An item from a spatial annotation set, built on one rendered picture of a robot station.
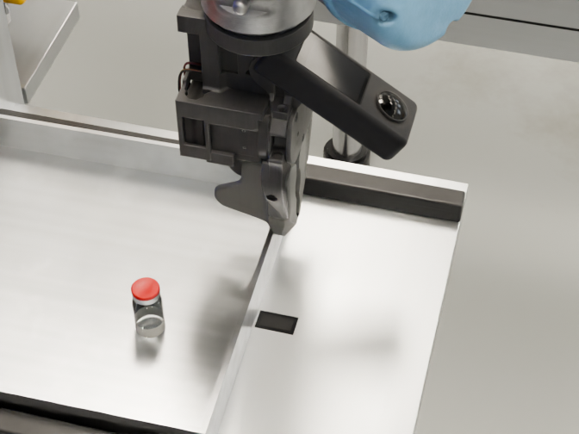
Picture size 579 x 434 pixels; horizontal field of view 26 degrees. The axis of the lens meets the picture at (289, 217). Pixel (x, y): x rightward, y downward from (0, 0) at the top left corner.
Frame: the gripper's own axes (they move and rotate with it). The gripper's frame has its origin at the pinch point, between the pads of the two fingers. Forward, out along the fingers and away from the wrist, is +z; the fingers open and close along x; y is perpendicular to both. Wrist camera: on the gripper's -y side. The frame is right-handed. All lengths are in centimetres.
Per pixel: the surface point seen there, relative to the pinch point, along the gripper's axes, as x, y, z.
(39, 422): 20.9, 12.3, 1.4
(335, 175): -7.2, -1.8, 1.5
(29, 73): -14.9, 28.1, 3.4
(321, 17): -84, 17, 47
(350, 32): -86, 13, 51
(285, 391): 12.9, -2.8, 3.6
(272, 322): 7.1, -0.4, 3.5
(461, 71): -130, -1, 92
